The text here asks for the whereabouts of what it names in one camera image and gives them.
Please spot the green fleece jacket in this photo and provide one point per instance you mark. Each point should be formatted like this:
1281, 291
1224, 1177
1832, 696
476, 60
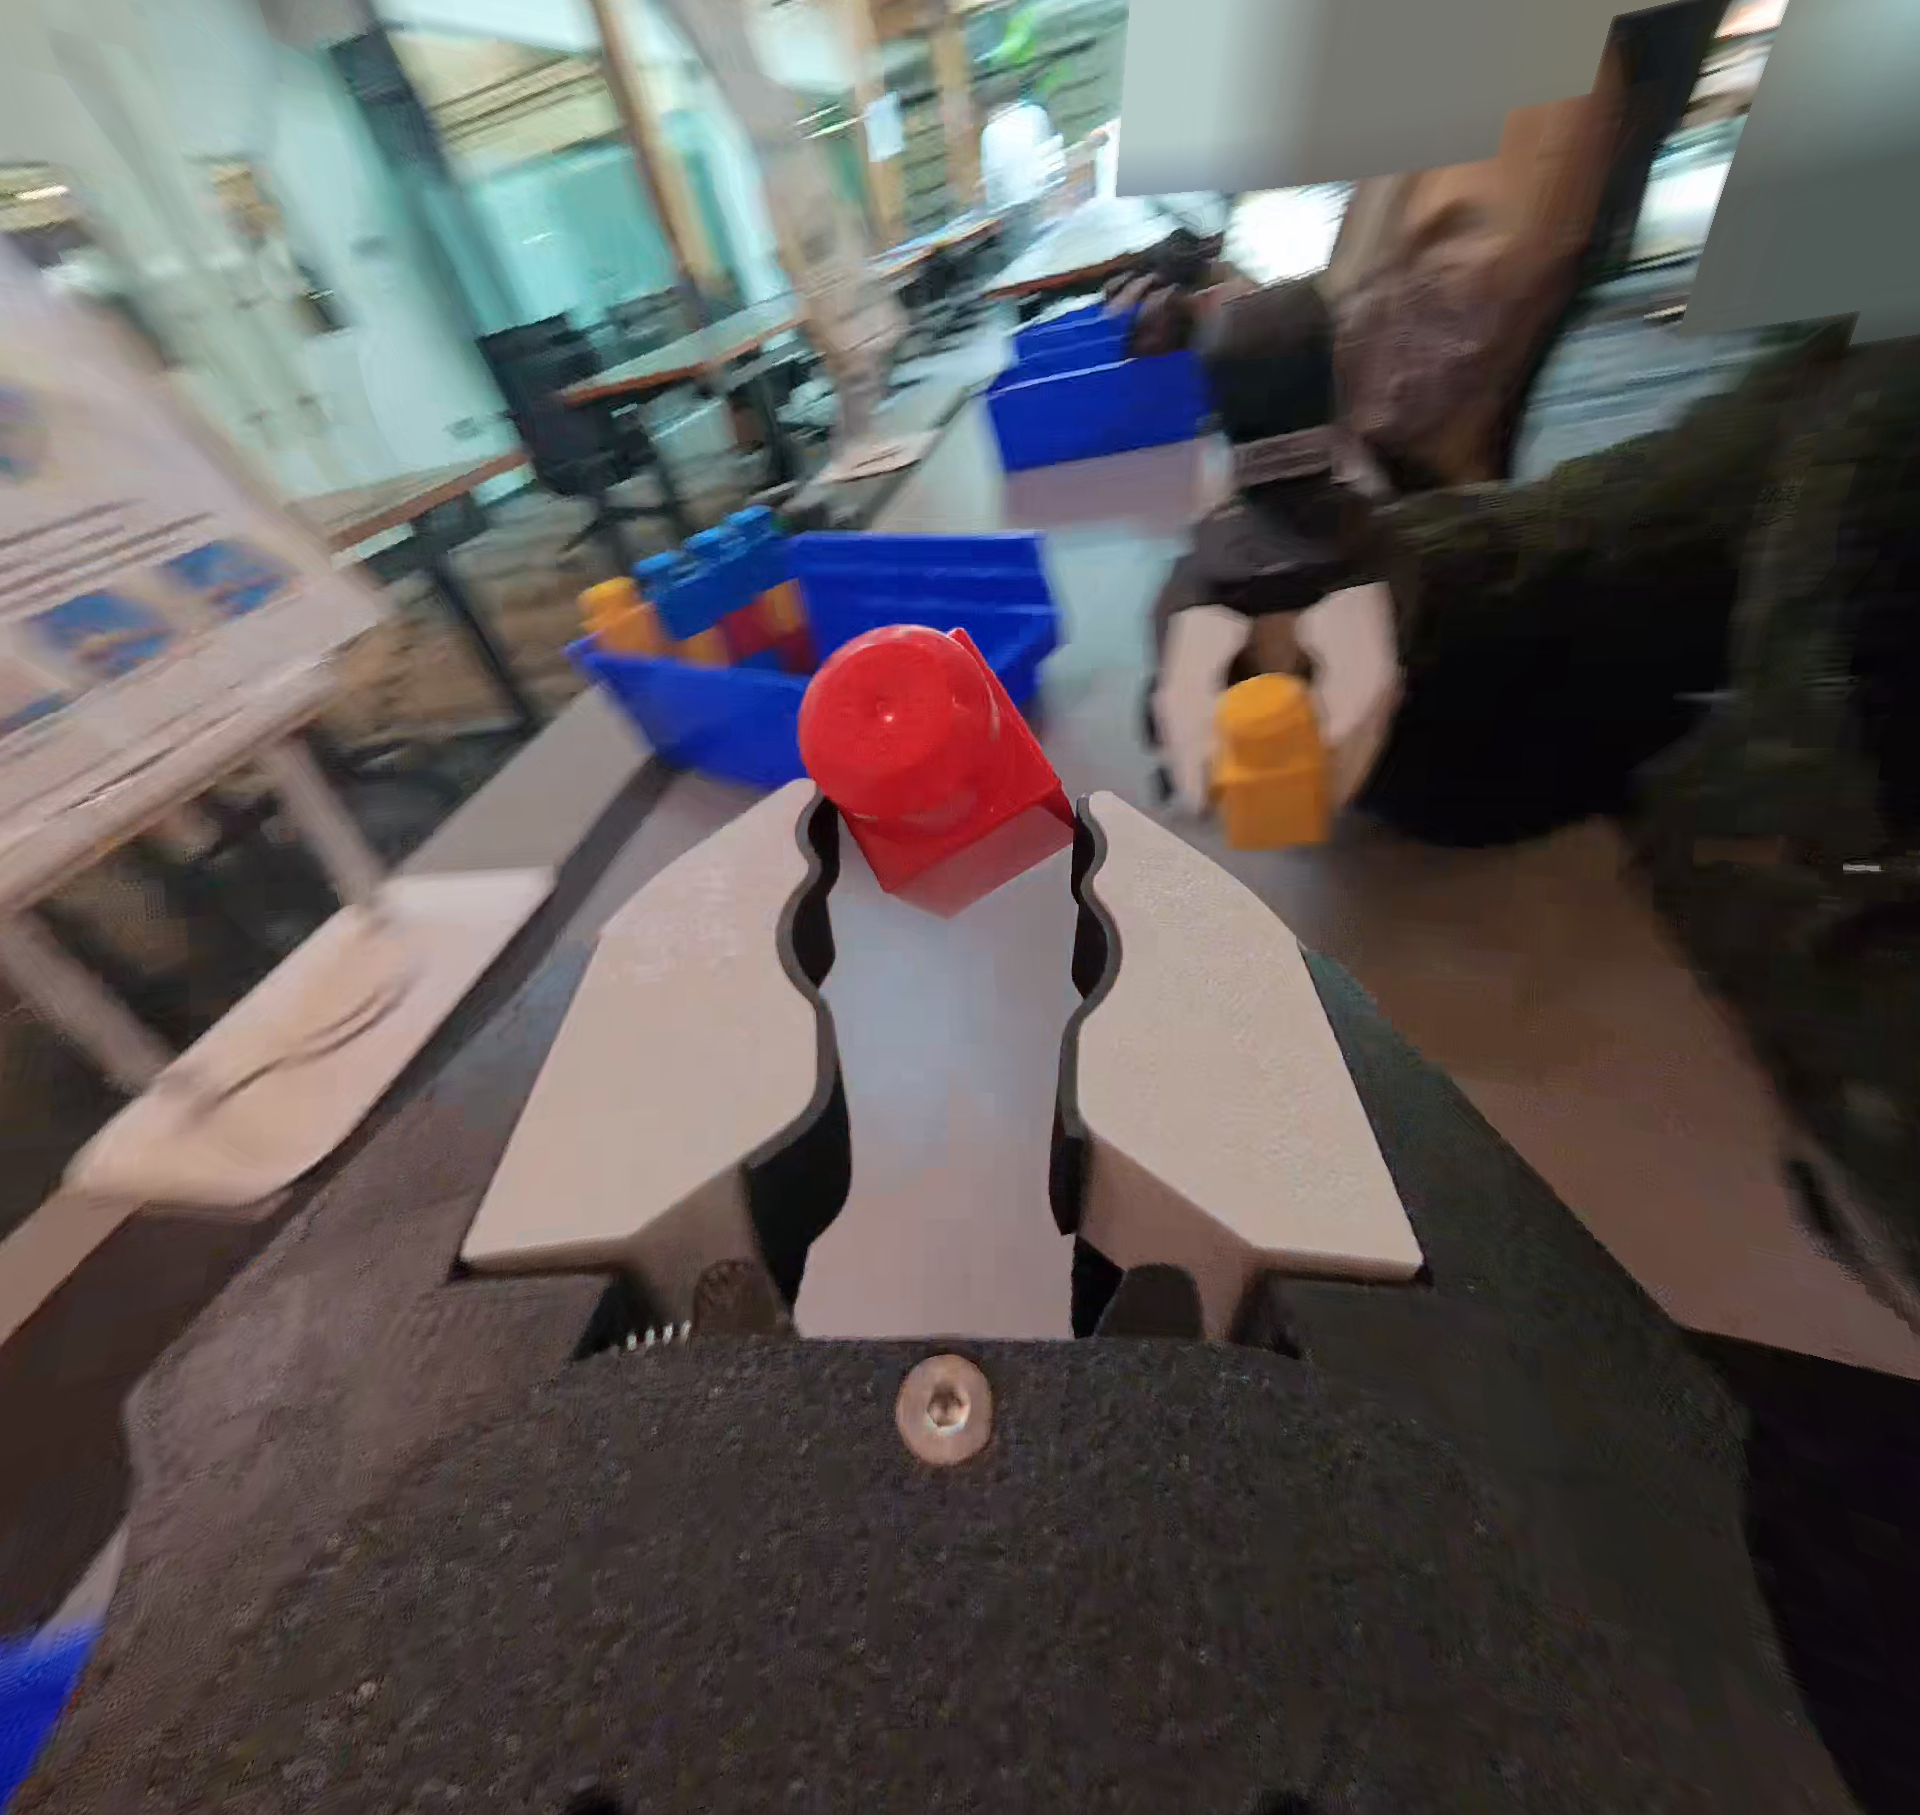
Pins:
1799, 795

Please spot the yellow mega block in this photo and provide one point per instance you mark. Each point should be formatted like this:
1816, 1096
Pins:
1275, 780

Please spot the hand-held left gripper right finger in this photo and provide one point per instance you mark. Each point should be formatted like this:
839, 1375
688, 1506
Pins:
1244, 1080

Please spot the blue plastic bin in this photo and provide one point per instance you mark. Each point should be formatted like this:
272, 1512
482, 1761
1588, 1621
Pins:
1094, 412
1066, 330
930, 586

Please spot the printed instruction sheet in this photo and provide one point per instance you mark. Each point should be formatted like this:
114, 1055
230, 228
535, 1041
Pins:
134, 570

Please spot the patterned brown scarf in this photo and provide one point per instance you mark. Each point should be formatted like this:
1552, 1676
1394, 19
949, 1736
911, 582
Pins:
1440, 330

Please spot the pile of mega blocks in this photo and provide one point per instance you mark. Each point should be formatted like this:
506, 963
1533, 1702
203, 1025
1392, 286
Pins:
720, 570

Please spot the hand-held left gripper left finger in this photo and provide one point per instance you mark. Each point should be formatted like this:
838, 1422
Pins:
644, 1080

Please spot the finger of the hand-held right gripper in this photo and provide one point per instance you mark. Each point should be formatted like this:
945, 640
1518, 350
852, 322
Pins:
1364, 690
1192, 705

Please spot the red mega block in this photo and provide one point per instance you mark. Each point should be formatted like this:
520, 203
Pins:
930, 795

